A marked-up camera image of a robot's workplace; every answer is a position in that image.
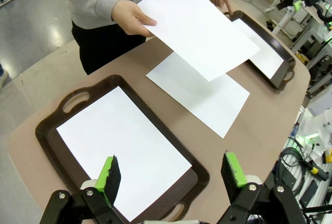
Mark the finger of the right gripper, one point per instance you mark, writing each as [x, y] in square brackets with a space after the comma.
[298, 5]

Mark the brown plastic serving tray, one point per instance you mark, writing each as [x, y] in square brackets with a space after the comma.
[271, 41]
[46, 143]

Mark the person's right forearm grey sleeve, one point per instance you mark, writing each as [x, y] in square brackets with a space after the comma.
[98, 3]

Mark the person in grey hoodie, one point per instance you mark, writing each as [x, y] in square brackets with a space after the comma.
[109, 50]

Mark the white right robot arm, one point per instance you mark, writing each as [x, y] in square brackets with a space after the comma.
[317, 125]

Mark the person's right hand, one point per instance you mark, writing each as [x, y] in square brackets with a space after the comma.
[129, 16]

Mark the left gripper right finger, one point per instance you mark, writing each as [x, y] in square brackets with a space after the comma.
[233, 174]

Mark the white A4 paper sheet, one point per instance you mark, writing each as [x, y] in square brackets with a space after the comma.
[207, 104]
[197, 27]
[124, 143]
[267, 60]

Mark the aluminium profile frame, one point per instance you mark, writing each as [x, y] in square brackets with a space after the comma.
[313, 40]

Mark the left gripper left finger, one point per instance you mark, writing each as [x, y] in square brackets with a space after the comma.
[109, 177]

